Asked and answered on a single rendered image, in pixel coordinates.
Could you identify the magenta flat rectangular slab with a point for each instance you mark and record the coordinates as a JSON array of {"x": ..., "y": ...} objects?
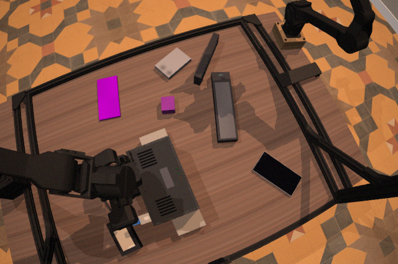
[{"x": 108, "y": 98}]

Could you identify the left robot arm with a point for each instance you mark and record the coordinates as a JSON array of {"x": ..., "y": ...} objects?
[{"x": 60, "y": 173}]

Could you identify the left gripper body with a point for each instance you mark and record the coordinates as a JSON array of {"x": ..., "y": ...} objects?
[{"x": 124, "y": 214}]

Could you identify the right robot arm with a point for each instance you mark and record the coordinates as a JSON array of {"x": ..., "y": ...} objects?
[{"x": 351, "y": 39}]

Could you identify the small purple block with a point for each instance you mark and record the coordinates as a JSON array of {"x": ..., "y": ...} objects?
[{"x": 168, "y": 105}]

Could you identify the dark grey electronic appliance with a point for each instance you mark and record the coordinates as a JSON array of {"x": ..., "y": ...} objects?
[{"x": 165, "y": 189}]

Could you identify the black rectangular bar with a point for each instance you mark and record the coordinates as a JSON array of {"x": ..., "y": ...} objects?
[{"x": 205, "y": 61}]

